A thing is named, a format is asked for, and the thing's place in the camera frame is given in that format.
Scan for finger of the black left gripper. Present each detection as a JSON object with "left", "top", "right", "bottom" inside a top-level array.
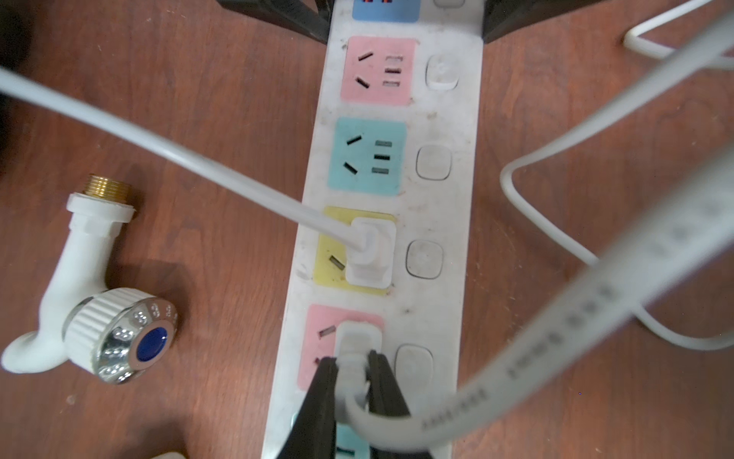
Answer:
[
  {"left": 217, "top": 0, "right": 335, "bottom": 44},
  {"left": 482, "top": 0, "right": 601, "bottom": 44}
]

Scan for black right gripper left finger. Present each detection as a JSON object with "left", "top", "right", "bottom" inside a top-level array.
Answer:
[{"left": 277, "top": 358, "right": 338, "bottom": 459}]

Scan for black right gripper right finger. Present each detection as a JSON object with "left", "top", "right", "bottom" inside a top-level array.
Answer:
[{"left": 368, "top": 351, "right": 433, "bottom": 459}]

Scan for white multicolour power strip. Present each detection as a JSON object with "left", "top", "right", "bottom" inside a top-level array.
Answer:
[{"left": 262, "top": 1, "right": 485, "bottom": 458}]

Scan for white fan cable with plug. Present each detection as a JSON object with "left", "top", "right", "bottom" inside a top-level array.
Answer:
[{"left": 333, "top": 10, "right": 734, "bottom": 454}]

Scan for white pipe elbow fitting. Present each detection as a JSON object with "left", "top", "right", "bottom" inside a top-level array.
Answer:
[{"left": 151, "top": 451, "right": 187, "bottom": 459}]

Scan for white plastic faucet tap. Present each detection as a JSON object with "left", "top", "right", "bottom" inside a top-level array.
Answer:
[{"left": 1, "top": 175, "right": 179, "bottom": 386}]

